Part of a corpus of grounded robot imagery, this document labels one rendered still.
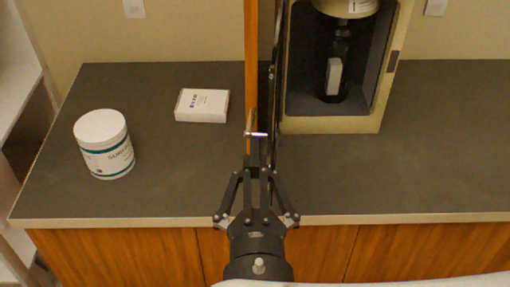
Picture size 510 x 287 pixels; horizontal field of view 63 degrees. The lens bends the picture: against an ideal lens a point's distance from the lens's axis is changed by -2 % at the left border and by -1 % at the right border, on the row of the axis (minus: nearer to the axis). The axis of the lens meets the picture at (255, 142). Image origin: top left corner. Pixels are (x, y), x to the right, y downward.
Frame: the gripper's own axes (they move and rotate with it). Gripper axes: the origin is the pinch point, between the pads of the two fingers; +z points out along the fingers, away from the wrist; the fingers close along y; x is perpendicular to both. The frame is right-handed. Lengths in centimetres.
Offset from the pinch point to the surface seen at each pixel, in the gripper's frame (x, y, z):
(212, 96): 33, 12, 59
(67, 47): 32, 67, 88
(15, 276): 78, 78, 21
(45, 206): 37, 54, 19
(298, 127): 34, -14, 44
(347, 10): -3, -23, 46
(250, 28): -4.2, 0.1, 35.0
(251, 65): 5.7, -0.1, 35.1
